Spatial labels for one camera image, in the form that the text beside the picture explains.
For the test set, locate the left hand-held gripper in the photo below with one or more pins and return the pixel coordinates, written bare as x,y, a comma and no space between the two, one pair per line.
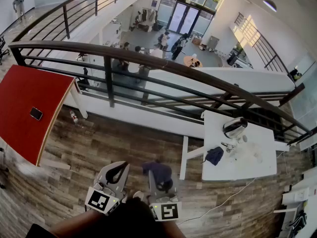
99,201

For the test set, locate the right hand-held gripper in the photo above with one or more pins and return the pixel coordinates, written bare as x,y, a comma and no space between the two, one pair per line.
169,211

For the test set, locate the dark blue cloth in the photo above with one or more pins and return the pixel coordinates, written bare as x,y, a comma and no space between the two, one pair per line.
214,155
159,172

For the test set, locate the dark wooden railing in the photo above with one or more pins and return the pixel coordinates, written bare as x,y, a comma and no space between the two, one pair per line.
148,58

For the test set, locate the person's left forearm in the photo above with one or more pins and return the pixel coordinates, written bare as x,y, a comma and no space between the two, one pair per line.
74,223

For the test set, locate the person's right forearm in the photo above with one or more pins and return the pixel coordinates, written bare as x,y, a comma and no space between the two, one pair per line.
177,232

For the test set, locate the black metal balcony railing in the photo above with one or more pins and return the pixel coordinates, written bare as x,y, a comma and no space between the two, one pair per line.
66,21
270,61

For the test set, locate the person's white shoe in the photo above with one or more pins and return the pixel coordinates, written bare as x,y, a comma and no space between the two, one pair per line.
138,195

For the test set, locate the person's black shirt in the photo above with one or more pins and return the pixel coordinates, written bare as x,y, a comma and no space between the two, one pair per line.
133,219

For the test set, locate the plastic bottle with red label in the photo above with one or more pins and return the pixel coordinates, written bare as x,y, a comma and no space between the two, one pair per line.
73,116

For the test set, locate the small grey metal tool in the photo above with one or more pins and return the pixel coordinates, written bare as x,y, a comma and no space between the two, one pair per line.
229,147

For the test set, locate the black smartphone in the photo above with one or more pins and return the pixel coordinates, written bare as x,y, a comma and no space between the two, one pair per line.
36,113

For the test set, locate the black office chair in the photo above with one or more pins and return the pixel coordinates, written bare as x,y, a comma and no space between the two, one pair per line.
85,78
82,56
3,49

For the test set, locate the dark wooden staircase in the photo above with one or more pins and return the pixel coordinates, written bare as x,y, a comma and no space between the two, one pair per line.
262,120

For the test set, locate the red table with white legs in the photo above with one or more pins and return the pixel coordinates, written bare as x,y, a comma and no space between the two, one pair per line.
24,95

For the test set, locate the round wooden table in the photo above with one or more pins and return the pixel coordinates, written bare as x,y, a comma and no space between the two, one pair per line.
189,61

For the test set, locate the white side desk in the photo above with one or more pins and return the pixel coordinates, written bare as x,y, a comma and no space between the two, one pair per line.
297,195

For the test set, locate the white computer workstation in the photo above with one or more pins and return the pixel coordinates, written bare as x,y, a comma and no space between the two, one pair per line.
232,58

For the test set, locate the cardboard box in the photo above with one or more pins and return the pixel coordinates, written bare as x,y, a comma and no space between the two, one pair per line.
196,41

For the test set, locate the grey metal cabinet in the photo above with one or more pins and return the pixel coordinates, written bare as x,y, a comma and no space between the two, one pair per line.
213,42

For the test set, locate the dark stair handrail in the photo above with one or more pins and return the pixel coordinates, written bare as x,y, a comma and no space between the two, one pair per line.
292,94

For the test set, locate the glass entrance door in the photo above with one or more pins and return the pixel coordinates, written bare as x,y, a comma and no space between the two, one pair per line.
183,18

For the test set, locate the purple wall poster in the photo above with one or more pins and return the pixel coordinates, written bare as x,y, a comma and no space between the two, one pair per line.
154,4

